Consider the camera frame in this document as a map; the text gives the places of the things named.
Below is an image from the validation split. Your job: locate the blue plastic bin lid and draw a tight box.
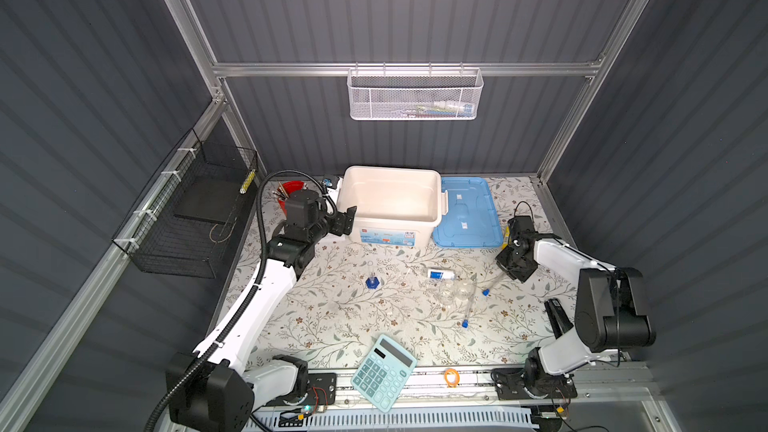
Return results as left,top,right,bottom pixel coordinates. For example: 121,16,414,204
432,177,503,249

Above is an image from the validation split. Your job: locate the teal desk calculator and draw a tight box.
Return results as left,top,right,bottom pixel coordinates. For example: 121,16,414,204
351,334,417,412

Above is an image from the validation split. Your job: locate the black wire wall basket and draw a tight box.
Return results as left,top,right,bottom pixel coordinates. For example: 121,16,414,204
113,134,259,279

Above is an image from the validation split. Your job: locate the white blue labelled bottle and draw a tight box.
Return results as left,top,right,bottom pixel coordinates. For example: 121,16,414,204
427,268,456,281

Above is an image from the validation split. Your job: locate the red ribbed plastic cup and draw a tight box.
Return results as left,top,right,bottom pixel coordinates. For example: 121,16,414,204
272,180,306,218

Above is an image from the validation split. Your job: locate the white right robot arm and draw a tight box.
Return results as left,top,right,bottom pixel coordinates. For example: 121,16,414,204
491,215,656,400

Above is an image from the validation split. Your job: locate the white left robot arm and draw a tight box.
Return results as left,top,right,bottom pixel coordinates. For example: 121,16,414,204
144,173,357,431

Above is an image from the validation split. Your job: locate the black stapler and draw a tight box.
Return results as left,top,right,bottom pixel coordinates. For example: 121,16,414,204
544,298,574,338

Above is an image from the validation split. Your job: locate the white wire mesh basket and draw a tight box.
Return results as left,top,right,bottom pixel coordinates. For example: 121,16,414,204
346,67,484,121

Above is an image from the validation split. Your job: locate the beige plastic storage bin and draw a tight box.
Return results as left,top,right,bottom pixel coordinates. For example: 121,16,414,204
337,166,449,248

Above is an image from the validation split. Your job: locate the small blue-based flask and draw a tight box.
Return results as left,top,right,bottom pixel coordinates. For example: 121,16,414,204
365,270,380,290

